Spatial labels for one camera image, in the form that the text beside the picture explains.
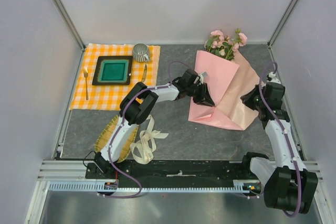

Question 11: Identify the grey striped mug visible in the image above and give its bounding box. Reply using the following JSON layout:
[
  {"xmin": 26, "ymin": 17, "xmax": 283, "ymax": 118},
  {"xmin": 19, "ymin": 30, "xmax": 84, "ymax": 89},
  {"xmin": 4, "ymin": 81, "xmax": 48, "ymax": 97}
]
[{"xmin": 132, "ymin": 44, "xmax": 150, "ymax": 62}]

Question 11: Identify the cream ribbon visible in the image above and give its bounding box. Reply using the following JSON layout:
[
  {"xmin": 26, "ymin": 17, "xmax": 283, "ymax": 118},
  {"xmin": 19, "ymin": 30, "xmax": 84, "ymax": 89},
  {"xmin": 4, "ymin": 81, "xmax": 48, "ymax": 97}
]
[{"xmin": 130, "ymin": 115, "xmax": 169, "ymax": 165}]

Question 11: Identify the pink wrapping paper sheet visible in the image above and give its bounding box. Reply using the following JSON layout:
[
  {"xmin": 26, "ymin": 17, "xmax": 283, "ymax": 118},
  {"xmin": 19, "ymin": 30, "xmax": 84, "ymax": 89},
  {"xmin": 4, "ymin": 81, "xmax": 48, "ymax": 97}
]
[{"xmin": 188, "ymin": 50, "xmax": 259, "ymax": 131}]

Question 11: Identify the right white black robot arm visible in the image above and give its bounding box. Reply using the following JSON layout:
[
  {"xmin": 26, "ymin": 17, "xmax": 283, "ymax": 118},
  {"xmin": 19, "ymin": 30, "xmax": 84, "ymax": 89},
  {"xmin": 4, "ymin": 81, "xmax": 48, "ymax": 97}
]
[{"xmin": 240, "ymin": 81, "xmax": 318, "ymax": 218}]

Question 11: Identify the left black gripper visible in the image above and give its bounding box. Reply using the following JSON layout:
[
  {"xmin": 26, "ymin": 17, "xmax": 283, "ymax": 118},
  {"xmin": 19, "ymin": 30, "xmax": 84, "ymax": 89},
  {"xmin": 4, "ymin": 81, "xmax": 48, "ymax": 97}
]
[{"xmin": 186, "ymin": 83, "xmax": 214, "ymax": 108}]

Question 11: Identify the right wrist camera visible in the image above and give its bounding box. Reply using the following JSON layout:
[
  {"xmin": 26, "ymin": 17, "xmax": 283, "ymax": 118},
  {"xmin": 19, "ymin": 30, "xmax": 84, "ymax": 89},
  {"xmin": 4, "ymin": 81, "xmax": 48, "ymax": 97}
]
[{"xmin": 266, "ymin": 71, "xmax": 281, "ymax": 84}]

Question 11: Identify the left aluminium frame post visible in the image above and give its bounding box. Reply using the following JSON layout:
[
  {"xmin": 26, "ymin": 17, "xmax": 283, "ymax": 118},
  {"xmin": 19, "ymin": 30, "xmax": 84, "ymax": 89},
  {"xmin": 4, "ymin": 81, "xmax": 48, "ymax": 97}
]
[{"xmin": 52, "ymin": 0, "xmax": 86, "ymax": 51}]

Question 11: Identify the woven bamboo mat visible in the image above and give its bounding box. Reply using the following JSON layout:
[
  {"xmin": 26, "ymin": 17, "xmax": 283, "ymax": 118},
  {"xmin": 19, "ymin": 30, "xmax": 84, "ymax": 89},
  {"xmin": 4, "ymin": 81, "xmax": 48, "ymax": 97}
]
[{"xmin": 94, "ymin": 115, "xmax": 139, "ymax": 163}]

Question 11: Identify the black green square plate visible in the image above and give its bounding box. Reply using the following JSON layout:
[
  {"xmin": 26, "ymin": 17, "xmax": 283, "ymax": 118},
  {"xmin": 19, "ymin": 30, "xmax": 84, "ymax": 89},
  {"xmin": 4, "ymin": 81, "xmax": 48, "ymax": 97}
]
[{"xmin": 92, "ymin": 56, "xmax": 133, "ymax": 86}]

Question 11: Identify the pink rose stem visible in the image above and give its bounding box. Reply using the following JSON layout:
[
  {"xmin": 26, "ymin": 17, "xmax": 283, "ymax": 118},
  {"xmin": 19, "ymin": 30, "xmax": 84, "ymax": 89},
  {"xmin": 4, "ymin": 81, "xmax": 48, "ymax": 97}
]
[
  {"xmin": 210, "ymin": 30, "xmax": 225, "ymax": 48},
  {"xmin": 227, "ymin": 28, "xmax": 248, "ymax": 60}
]

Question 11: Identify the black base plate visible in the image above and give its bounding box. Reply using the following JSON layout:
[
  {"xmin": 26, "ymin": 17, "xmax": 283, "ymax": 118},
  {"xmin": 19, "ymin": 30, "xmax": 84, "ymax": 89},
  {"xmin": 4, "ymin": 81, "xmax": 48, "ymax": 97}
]
[{"xmin": 85, "ymin": 158, "xmax": 272, "ymax": 188}]

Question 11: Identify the orange white checkered cloth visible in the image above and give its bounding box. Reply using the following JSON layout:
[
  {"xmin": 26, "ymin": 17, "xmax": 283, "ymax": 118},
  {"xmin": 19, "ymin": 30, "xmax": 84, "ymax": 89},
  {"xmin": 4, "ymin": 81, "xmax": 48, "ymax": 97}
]
[{"xmin": 69, "ymin": 44, "xmax": 161, "ymax": 111}]

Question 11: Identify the white cable duct strip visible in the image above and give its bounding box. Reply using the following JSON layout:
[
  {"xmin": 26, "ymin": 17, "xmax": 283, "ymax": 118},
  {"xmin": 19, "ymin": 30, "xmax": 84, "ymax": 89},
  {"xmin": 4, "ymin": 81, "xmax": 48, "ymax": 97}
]
[{"xmin": 48, "ymin": 180, "xmax": 261, "ymax": 193}]

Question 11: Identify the gold spoon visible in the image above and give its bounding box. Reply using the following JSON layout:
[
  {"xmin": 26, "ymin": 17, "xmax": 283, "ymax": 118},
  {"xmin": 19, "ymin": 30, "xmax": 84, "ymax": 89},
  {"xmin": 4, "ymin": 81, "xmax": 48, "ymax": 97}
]
[{"xmin": 83, "ymin": 67, "xmax": 89, "ymax": 101}]

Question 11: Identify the right aluminium frame post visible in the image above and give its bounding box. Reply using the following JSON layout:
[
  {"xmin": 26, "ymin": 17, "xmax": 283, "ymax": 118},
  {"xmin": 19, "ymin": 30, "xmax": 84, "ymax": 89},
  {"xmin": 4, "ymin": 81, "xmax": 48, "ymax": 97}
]
[{"xmin": 267, "ymin": 0, "xmax": 300, "ymax": 49}]

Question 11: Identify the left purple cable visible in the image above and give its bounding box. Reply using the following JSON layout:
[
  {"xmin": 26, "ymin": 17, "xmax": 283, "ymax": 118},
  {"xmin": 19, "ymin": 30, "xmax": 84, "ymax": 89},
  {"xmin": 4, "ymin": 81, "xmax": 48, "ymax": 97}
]
[{"xmin": 109, "ymin": 60, "xmax": 196, "ymax": 199}]

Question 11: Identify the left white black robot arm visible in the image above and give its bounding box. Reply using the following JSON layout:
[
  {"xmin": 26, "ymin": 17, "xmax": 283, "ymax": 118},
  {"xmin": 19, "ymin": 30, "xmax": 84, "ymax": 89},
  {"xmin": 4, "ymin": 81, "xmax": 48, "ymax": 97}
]
[{"xmin": 94, "ymin": 69, "xmax": 215, "ymax": 178}]

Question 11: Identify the aluminium frame post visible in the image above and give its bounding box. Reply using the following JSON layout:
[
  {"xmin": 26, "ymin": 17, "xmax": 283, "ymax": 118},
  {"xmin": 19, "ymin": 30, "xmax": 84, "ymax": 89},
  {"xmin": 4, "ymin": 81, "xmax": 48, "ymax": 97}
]
[
  {"xmin": 52, "ymin": 0, "xmax": 86, "ymax": 51},
  {"xmin": 267, "ymin": 0, "xmax": 300, "ymax": 49}
]

